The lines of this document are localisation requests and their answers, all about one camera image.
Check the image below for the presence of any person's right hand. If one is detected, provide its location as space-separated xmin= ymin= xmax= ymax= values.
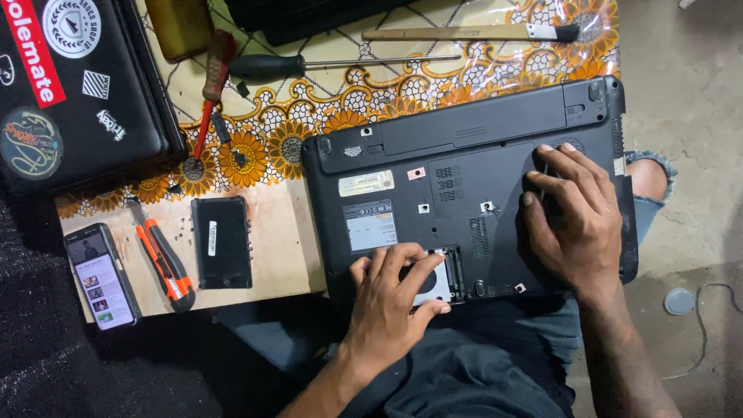
xmin=518 ymin=143 xmax=624 ymax=301

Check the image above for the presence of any person's left hand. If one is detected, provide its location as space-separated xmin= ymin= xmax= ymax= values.
xmin=342 ymin=243 xmax=452 ymax=372

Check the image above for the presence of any silver hard drive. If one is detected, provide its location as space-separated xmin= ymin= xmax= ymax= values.
xmin=406 ymin=248 xmax=461 ymax=307

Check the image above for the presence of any black upturned laptop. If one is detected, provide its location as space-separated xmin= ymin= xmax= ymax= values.
xmin=301 ymin=74 xmax=640 ymax=310

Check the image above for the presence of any grey round cap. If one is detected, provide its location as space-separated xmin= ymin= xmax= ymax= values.
xmin=664 ymin=288 xmax=697 ymax=317

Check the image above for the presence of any black plastic cover panel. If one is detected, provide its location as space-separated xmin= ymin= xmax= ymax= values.
xmin=190 ymin=196 xmax=254 ymax=290

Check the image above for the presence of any group of small screws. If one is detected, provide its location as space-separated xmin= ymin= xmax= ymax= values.
xmin=173 ymin=216 xmax=197 ymax=257

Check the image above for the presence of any orange utility knife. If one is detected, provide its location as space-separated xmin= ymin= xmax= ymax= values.
xmin=126 ymin=200 xmax=197 ymax=314

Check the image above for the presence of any sunflower print plastic tablecloth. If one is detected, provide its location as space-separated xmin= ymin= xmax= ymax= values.
xmin=55 ymin=0 xmax=621 ymax=220

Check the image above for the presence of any black smartphone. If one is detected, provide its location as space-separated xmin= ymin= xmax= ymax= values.
xmin=63 ymin=223 xmax=142 ymax=332

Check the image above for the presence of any amber plastic bottle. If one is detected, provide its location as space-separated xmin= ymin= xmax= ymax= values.
xmin=144 ymin=0 xmax=215 ymax=63

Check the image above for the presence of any black laptop with stickers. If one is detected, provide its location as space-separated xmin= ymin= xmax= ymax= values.
xmin=0 ymin=0 xmax=188 ymax=196

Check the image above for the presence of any thin black cable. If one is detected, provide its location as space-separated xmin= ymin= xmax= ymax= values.
xmin=661 ymin=283 xmax=743 ymax=382

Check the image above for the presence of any wooden-handled brush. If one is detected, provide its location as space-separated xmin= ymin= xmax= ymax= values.
xmin=362 ymin=22 xmax=582 ymax=43

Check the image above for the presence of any black-handled screwdriver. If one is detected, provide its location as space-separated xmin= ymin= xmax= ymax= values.
xmin=228 ymin=53 xmax=463 ymax=82

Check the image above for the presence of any red-handled screwdriver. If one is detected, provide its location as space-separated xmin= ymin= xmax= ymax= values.
xmin=193 ymin=30 xmax=238 ymax=161

